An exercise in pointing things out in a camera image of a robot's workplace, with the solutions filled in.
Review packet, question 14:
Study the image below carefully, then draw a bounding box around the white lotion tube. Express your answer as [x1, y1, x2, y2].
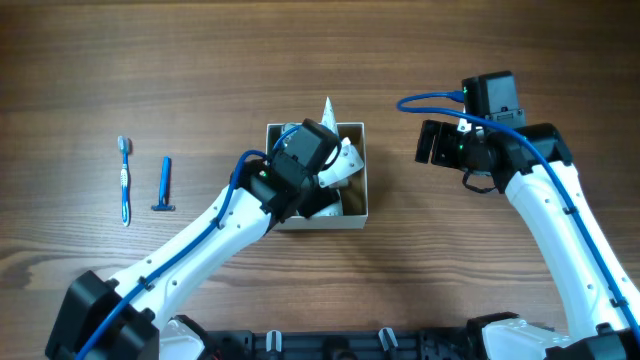
[321, 97, 339, 136]

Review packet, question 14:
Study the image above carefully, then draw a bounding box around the blue pen-like stick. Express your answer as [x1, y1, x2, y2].
[151, 156, 175, 211]

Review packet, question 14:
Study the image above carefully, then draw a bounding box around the blue white toothbrush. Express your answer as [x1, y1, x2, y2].
[118, 136, 131, 227]

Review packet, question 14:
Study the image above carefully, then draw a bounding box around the green white small box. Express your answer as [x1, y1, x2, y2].
[314, 200, 344, 217]

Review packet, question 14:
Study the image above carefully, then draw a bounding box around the blue mouthwash bottle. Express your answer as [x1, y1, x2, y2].
[277, 123, 300, 146]

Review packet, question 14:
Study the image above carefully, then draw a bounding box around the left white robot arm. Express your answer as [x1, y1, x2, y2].
[45, 119, 341, 359]

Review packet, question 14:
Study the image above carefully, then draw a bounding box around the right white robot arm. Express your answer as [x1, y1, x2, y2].
[397, 71, 639, 359]

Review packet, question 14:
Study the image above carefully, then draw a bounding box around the open beige cardboard box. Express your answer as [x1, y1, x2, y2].
[273, 122, 369, 231]

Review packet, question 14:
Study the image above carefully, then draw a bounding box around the right blue cable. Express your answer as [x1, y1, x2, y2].
[395, 89, 640, 346]

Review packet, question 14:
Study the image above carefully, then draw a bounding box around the blue cable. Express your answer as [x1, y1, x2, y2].
[395, 89, 640, 346]
[73, 123, 303, 360]

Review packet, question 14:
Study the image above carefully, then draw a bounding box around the left blue cable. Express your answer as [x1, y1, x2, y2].
[73, 123, 303, 360]

